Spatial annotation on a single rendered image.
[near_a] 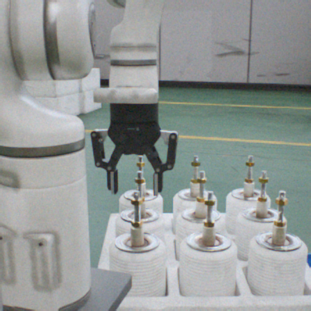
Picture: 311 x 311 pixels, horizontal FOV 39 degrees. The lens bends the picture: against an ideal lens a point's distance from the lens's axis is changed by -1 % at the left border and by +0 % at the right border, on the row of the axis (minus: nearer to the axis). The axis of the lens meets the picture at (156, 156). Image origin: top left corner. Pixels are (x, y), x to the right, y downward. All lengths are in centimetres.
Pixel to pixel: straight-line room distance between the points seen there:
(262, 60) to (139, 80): 528
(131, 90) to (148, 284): 31
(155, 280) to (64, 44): 45
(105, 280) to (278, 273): 32
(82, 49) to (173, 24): 570
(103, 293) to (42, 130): 21
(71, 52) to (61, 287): 23
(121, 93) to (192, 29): 544
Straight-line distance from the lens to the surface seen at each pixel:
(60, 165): 43
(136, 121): 65
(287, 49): 589
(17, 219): 45
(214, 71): 598
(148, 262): 72
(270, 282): 76
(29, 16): 41
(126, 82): 65
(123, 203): 94
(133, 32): 64
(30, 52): 41
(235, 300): 74
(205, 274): 73
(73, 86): 368
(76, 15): 41
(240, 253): 88
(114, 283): 54
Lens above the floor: 57
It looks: 14 degrees down
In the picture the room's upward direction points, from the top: straight up
